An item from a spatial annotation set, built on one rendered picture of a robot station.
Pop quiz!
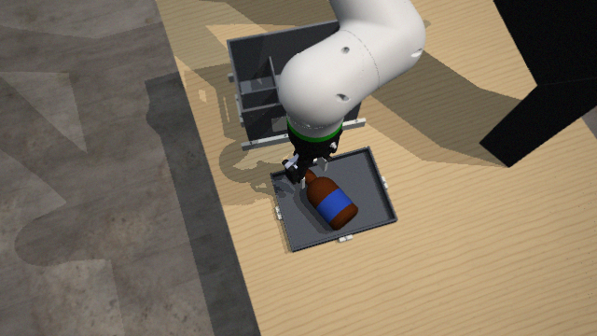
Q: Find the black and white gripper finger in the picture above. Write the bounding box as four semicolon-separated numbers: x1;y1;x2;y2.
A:
282;154;314;189
316;139;340;172

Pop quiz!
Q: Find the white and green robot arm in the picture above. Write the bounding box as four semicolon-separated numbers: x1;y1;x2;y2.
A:
278;0;425;155

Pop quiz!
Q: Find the brown bottle with blue label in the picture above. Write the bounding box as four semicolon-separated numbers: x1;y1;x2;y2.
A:
304;168;358;231

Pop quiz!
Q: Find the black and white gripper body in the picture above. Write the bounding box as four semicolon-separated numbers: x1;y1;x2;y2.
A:
293;148;331;161

